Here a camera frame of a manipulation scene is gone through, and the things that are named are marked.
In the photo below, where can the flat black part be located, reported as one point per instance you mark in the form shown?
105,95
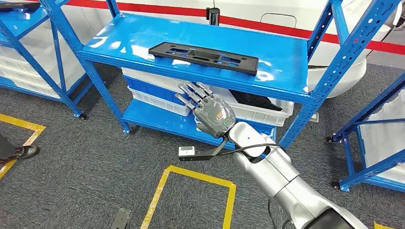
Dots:
19,6

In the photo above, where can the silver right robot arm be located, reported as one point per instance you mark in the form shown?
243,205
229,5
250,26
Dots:
284,177

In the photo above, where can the white car with red stripe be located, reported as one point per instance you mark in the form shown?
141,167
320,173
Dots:
240,9

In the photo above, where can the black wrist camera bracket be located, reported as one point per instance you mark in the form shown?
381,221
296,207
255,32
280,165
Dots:
120,219
202,155

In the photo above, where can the long black plastic part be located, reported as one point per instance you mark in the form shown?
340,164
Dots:
246,64

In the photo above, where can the person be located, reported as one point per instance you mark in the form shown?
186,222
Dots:
27,152

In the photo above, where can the blue metal shelf rack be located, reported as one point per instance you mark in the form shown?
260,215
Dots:
133,38
373,167
19,22

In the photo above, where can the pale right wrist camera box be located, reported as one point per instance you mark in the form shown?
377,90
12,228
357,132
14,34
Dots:
186,151

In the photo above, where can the black right wrist camera bracket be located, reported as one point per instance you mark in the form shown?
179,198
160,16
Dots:
202,155

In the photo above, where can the black stanchion post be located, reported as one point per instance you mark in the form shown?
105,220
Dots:
213,17

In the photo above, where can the black left wrist camera bracket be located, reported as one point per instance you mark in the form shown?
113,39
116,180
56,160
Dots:
120,219

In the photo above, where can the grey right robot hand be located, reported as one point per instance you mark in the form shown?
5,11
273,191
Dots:
212,113

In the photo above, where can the black plastic trim piece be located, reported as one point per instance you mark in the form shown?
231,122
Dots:
253,101

